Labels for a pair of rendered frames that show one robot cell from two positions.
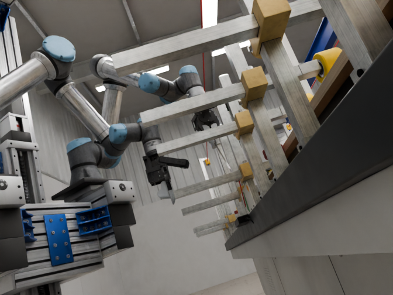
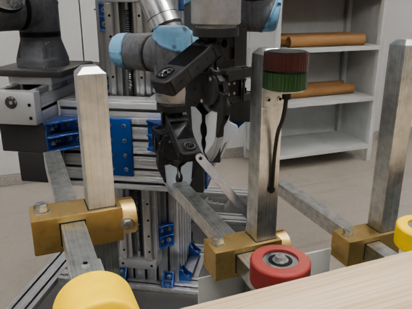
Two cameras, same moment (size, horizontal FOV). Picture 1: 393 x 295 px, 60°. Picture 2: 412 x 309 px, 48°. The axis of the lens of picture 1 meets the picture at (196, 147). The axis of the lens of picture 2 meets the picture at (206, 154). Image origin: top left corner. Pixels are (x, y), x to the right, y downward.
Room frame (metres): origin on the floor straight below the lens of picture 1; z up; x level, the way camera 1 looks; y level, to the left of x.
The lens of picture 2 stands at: (1.03, -0.76, 1.24)
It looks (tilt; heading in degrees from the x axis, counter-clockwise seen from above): 19 degrees down; 71
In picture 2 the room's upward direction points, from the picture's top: straight up
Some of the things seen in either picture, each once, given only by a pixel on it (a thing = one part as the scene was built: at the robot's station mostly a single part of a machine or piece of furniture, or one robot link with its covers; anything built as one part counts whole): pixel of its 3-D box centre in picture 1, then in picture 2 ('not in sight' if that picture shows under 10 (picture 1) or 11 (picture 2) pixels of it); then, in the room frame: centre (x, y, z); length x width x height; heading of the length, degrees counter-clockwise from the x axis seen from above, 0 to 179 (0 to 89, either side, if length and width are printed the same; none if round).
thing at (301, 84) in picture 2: not in sight; (284, 79); (1.33, -0.20, 1.13); 0.06 x 0.06 x 0.02
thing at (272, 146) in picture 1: (255, 106); not in sight; (0.83, -0.18, 0.91); 0.04 x 0.04 x 0.48; 3
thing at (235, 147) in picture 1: (238, 155); (262, 203); (1.33, -0.15, 0.93); 0.04 x 0.04 x 0.48; 3
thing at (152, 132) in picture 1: (148, 131); (171, 54); (1.27, 0.16, 1.13); 0.09 x 0.08 x 0.11; 125
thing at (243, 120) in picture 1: (243, 126); (84, 222); (1.06, -0.17, 0.95); 0.14 x 0.06 x 0.05; 3
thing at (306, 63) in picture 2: not in sight; (286, 60); (1.33, -0.20, 1.15); 0.06 x 0.06 x 0.02
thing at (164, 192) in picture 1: (165, 193); (167, 178); (1.26, 0.16, 0.86); 0.06 x 0.03 x 0.09; 93
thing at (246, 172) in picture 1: (247, 172); (248, 252); (1.31, -0.15, 0.85); 0.14 x 0.06 x 0.05; 3
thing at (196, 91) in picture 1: (195, 96); (214, 13); (1.28, -0.06, 1.21); 0.08 x 0.08 x 0.05
